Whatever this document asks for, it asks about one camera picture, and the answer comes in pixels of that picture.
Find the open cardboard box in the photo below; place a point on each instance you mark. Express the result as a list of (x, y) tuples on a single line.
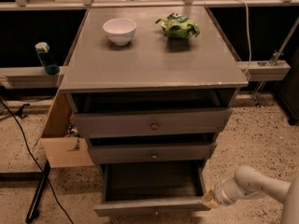
[(62, 148)]

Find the black flat floor bar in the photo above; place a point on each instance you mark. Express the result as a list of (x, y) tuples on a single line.
[(33, 210)]

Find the grey wooden drawer cabinet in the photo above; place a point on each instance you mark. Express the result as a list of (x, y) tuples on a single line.
[(151, 72)]

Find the grey bottom drawer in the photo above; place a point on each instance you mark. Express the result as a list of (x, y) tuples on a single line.
[(148, 188)]

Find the metal diagonal brace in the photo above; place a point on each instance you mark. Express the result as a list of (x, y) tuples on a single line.
[(274, 69)]

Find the green crumpled chip bag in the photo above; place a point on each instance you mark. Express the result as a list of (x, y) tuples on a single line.
[(178, 26)]

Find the grey top drawer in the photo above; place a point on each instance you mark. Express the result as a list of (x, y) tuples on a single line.
[(147, 123)]

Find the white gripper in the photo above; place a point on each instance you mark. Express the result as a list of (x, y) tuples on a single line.
[(220, 193)]

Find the grey drawer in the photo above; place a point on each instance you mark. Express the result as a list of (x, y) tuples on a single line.
[(148, 188), (147, 123), (152, 152)]

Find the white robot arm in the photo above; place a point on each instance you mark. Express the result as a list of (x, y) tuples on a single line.
[(247, 184)]

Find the white ceramic bowl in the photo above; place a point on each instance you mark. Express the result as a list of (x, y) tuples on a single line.
[(120, 31)]

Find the blue water bottle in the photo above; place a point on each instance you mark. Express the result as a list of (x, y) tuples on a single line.
[(44, 56)]

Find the grey middle drawer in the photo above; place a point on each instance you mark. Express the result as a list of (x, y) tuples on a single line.
[(152, 152)]

